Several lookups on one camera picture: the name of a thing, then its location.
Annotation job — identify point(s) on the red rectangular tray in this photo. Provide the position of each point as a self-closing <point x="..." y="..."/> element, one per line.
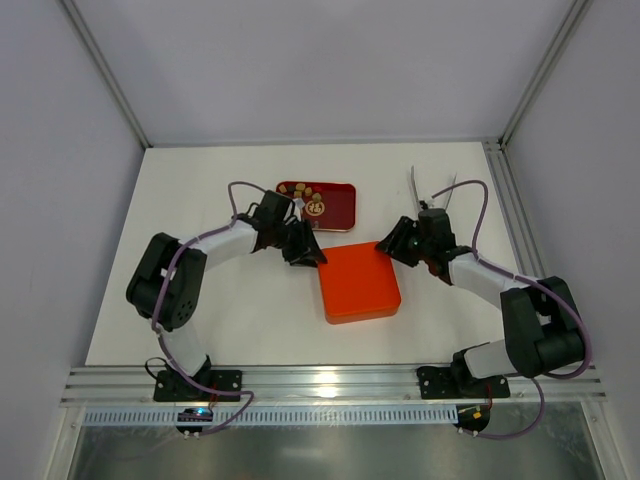
<point x="332" y="210"/>

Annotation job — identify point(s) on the right aluminium frame rail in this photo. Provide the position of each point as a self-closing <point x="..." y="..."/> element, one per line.
<point x="528" y="256"/>

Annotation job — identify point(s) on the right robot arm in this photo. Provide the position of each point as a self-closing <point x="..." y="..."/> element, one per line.
<point x="540" y="322"/>

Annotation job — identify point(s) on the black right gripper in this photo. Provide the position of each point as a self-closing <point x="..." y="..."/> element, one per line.
<point x="401" y="245"/>

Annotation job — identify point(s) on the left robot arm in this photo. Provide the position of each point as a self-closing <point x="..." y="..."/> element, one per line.
<point x="165" y="289"/>

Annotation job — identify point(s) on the slotted cable duct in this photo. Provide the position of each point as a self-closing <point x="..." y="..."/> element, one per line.
<point x="271" y="415"/>

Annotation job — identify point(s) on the metal serving tongs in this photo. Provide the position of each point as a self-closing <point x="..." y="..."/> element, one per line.
<point x="425" y="203"/>

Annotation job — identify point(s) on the orange box lid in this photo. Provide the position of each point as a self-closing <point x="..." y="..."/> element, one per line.
<point x="358" y="283"/>

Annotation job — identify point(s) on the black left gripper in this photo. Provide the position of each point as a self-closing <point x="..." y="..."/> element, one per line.
<point x="298" y="244"/>

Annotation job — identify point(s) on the aluminium mounting rail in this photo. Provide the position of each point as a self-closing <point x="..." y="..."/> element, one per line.
<point x="286" y="385"/>

